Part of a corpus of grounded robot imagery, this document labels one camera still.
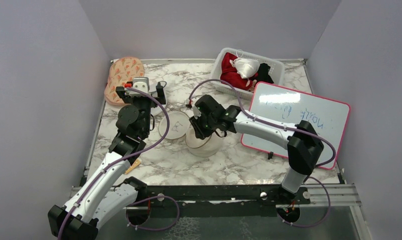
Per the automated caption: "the red bra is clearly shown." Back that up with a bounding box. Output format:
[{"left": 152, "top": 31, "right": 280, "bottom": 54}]
[{"left": 220, "top": 52, "right": 257, "bottom": 91}]

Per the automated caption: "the pink framed whiteboard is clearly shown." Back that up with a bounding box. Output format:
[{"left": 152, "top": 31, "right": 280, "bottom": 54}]
[{"left": 247, "top": 82, "right": 351, "bottom": 152}]

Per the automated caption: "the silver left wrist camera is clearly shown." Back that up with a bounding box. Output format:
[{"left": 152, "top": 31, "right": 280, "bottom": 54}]
[{"left": 129, "top": 77, "right": 150, "bottom": 96}]

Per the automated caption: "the white plastic basket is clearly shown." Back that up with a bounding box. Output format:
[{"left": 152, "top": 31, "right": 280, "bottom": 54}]
[{"left": 210, "top": 47, "right": 285, "bottom": 100}]

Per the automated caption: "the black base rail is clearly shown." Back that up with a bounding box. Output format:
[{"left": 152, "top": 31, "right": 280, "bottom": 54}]
[{"left": 114, "top": 175, "right": 311, "bottom": 220}]

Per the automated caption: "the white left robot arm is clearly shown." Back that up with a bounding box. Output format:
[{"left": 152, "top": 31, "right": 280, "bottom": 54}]
[{"left": 48, "top": 77, "right": 167, "bottom": 240}]

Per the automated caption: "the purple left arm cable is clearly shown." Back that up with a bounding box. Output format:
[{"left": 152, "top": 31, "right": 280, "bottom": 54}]
[{"left": 56, "top": 87, "right": 171, "bottom": 240}]

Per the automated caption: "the orange small booklet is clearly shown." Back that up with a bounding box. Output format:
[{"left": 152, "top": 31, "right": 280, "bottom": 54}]
[{"left": 124, "top": 158, "right": 141, "bottom": 175}]

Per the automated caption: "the white bra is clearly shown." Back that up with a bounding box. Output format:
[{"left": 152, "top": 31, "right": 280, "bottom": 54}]
[{"left": 229, "top": 49, "right": 260, "bottom": 79}]

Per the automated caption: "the orange floral laundry bag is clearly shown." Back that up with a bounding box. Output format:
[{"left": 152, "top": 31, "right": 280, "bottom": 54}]
[{"left": 104, "top": 56, "right": 145, "bottom": 107}]

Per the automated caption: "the black garment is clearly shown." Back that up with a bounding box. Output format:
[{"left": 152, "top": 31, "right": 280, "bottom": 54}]
[{"left": 255, "top": 63, "right": 275, "bottom": 84}]

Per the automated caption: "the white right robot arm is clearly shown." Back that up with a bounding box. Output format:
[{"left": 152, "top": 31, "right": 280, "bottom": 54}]
[{"left": 186, "top": 95, "right": 324, "bottom": 204}]

